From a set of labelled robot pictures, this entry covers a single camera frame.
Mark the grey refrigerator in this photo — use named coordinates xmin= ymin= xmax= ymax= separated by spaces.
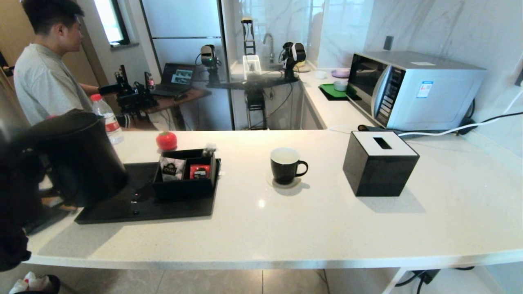
xmin=140 ymin=0 xmax=235 ymax=131

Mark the black compartment box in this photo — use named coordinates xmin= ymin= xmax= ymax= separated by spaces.
xmin=153 ymin=149 xmax=217 ymax=200

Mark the water bottle with red label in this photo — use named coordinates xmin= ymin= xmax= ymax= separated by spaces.
xmin=90 ymin=94 xmax=124 ymax=145

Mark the thick black adapter cable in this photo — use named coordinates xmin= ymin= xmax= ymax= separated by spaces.
xmin=394 ymin=266 xmax=475 ymax=294

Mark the red tomato shaped object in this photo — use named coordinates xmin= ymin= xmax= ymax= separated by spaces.
xmin=156 ymin=131 xmax=179 ymax=152

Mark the black electric kettle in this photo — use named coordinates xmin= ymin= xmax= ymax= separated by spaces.
xmin=25 ymin=109 xmax=130 ymax=208

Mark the silver microwave oven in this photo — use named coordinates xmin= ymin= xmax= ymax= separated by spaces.
xmin=346 ymin=51 xmax=487 ymax=131

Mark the black tissue box white lid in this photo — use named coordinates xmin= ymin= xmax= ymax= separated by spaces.
xmin=342 ymin=131 xmax=420 ymax=197

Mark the black power cable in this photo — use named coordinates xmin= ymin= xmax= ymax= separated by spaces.
xmin=458 ymin=111 xmax=523 ymax=131

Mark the white tea bag packet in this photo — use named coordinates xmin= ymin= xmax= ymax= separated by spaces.
xmin=159 ymin=157 xmax=186 ymax=182

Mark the black trash bin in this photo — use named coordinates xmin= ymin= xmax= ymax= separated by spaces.
xmin=9 ymin=272 xmax=62 ymax=294

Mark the white wire basket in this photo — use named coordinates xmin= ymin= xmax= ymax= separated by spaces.
xmin=243 ymin=56 xmax=262 ymax=76

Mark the black camera head on stand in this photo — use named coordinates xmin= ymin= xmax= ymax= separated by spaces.
xmin=200 ymin=44 xmax=223 ymax=86

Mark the metal kitchen faucet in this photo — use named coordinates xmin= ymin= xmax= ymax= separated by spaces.
xmin=264 ymin=33 xmax=275 ymax=62

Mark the green mat on black tray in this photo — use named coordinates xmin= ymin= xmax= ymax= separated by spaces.
xmin=318 ymin=83 xmax=362 ymax=102

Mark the black serving tray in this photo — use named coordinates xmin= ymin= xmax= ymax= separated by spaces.
xmin=75 ymin=158 xmax=222 ymax=224

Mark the black power adapter brick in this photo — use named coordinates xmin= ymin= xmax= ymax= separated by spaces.
xmin=411 ymin=269 xmax=442 ymax=285

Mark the black laptop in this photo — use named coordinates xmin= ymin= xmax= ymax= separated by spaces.
xmin=151 ymin=62 xmax=197 ymax=98

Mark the red coffee sachet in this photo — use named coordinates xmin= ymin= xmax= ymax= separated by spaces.
xmin=189 ymin=164 xmax=211 ymax=180

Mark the black mug white inside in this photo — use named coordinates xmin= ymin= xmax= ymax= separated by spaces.
xmin=270 ymin=147 xmax=308 ymax=185

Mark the white power cable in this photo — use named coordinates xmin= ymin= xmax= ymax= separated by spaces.
xmin=397 ymin=88 xmax=523 ymax=138

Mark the black upright frame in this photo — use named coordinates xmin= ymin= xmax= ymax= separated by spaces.
xmin=241 ymin=18 xmax=257 ymax=57

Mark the clear glass coaster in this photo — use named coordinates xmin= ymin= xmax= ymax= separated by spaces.
xmin=266 ymin=169 xmax=302 ymax=189

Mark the window with dark frame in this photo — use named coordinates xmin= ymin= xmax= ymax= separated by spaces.
xmin=94 ymin=0 xmax=131 ymax=47

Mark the black teleoperation handle rig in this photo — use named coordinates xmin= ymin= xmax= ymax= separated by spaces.
xmin=98 ymin=65 xmax=158 ymax=117

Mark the brown wooden table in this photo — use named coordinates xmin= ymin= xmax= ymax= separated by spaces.
xmin=139 ymin=87 xmax=212 ymax=131

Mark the person in grey shirt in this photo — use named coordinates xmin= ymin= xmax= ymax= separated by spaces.
xmin=13 ymin=0 xmax=101 ymax=125

